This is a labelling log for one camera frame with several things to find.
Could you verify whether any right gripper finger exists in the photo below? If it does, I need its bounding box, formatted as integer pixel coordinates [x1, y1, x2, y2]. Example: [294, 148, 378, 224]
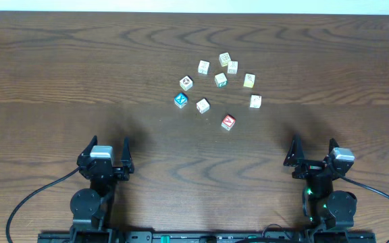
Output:
[328, 138, 340, 155]
[283, 134, 305, 167]

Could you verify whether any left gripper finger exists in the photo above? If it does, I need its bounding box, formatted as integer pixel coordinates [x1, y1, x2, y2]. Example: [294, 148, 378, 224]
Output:
[80, 136, 97, 157]
[120, 137, 132, 168]

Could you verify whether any red letter block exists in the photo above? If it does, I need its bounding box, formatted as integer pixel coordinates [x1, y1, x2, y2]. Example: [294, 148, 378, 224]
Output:
[222, 115, 236, 131]

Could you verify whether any wooden block yellow side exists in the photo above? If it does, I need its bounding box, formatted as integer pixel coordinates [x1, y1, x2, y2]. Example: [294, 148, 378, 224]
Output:
[243, 74, 255, 88]

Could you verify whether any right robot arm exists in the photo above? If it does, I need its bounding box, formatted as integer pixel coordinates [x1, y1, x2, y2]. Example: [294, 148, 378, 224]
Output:
[283, 135, 357, 242]

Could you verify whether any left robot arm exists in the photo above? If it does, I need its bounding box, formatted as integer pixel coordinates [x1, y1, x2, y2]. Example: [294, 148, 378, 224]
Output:
[69, 136, 134, 242]

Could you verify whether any blue letter block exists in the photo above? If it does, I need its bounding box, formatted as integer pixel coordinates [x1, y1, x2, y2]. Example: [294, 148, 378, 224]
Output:
[174, 92, 188, 109]

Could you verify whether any wooden block red side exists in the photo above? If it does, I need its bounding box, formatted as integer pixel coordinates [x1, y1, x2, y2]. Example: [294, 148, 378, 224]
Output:
[196, 99, 211, 114]

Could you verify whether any wooden block brown circle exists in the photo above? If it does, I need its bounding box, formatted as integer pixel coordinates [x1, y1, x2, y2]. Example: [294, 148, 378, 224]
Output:
[179, 76, 193, 91]

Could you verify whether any wooden block green side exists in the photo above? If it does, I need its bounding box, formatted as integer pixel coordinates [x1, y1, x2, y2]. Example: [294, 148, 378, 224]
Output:
[214, 73, 228, 88]

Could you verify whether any wooden block beside top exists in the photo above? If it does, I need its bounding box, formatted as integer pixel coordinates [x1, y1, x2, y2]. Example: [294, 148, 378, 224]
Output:
[227, 61, 238, 74]

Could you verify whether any left black cable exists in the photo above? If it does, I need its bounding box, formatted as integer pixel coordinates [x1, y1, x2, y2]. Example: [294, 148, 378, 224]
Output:
[5, 166, 82, 243]

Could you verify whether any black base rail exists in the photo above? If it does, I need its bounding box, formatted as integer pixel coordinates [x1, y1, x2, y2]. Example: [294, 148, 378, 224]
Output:
[37, 231, 376, 243]

